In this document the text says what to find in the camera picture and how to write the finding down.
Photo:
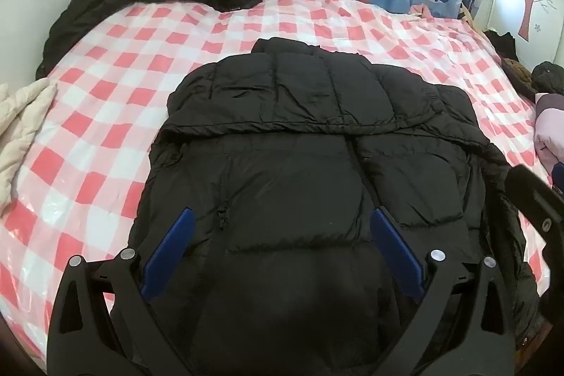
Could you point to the black puffer jacket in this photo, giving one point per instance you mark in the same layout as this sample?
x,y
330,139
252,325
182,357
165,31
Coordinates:
x,y
286,164

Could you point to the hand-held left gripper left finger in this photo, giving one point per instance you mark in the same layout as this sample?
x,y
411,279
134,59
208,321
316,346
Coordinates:
x,y
169,252

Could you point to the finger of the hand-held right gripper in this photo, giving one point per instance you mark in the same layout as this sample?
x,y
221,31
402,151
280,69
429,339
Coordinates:
x,y
535,195

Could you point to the brown fuzzy garment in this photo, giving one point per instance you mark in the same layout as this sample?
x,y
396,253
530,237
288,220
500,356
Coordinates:
x,y
517,74

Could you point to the red white checked bed sheet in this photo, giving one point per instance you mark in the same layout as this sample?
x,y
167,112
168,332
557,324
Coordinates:
x,y
132,50

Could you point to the dark clothing pile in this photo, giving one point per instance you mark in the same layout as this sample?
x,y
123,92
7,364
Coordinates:
x,y
502,43

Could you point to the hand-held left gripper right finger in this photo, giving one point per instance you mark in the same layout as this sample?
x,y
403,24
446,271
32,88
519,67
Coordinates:
x,y
396,252

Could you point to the small pink cloth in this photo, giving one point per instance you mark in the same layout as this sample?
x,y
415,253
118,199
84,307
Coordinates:
x,y
421,10

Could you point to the black bundled garment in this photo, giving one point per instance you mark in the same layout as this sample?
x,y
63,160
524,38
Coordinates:
x,y
548,76

